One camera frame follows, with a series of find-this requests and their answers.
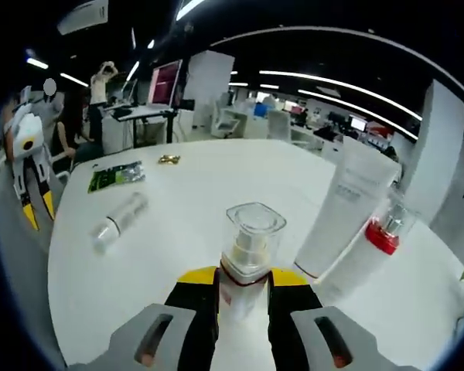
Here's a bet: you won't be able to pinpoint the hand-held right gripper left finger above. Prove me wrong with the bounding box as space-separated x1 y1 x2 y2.
107 264 220 371

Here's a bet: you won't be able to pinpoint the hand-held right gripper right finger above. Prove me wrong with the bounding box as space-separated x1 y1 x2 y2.
267 267 380 371

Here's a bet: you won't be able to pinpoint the green skincare sachet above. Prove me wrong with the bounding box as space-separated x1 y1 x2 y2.
87 161 147 193

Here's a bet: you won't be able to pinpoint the slim silver skincare bottle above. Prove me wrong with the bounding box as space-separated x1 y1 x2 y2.
90 191 151 255

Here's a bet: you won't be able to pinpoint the square clear-cap skincare bottle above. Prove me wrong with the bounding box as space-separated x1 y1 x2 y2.
217 201 288 328

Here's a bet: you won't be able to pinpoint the red-collar pump skincare bottle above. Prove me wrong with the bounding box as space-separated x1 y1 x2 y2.
311 191 418 308

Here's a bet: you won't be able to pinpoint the white skincare tube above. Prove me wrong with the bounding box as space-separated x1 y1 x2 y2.
293 135 400 280

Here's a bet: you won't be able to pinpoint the white standing desk black legs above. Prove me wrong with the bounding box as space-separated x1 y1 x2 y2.
102 103 178 150

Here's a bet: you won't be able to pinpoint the white ceiling air conditioner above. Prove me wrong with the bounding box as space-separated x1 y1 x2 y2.
56 0 110 36

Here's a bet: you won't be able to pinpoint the laptop with purple screen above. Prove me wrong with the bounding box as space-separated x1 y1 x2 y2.
148 59 183 108

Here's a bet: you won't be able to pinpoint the wide ceiling light strip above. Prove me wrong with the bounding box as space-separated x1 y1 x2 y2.
175 0 206 23

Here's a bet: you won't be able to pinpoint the thin ceiling light strip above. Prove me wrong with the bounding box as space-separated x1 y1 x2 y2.
297 88 419 141
258 69 424 121

